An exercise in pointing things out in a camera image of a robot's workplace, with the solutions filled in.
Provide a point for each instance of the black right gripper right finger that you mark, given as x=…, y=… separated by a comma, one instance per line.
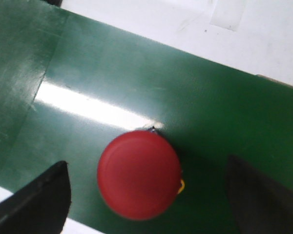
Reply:
x=260, y=204

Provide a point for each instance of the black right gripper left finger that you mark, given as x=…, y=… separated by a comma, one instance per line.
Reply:
x=40, y=207

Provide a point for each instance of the red push button back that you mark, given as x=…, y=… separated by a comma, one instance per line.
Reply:
x=139, y=175

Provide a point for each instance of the green conveyor belt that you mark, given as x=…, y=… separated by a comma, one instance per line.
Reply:
x=69, y=85

